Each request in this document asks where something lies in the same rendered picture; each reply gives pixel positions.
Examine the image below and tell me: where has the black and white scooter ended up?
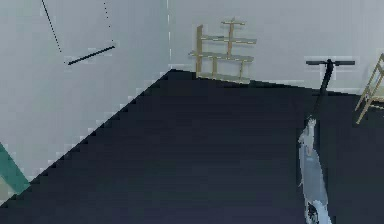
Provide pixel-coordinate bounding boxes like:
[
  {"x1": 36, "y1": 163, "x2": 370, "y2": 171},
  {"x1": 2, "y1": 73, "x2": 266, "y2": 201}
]
[{"x1": 297, "y1": 58, "x2": 356, "y2": 224}]

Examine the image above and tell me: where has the wooden ladder shelf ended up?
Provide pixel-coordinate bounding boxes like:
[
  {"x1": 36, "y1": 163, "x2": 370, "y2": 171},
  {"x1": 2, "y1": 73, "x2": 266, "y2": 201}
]
[{"x1": 354, "y1": 53, "x2": 384, "y2": 125}]

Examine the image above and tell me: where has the teal furniture piece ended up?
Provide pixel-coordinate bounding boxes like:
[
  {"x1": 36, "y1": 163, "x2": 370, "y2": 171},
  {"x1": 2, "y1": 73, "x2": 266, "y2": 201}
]
[{"x1": 0, "y1": 142, "x2": 31, "y2": 205}]

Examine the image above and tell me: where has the wooden wall shelf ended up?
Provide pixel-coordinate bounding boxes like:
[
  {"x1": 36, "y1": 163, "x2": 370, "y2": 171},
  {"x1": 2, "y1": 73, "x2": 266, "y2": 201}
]
[{"x1": 188, "y1": 17, "x2": 258, "y2": 85}]

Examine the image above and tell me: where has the black door handle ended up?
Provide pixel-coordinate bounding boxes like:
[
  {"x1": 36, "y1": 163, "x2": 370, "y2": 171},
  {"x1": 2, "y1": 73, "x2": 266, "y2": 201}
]
[{"x1": 67, "y1": 45, "x2": 116, "y2": 66}]

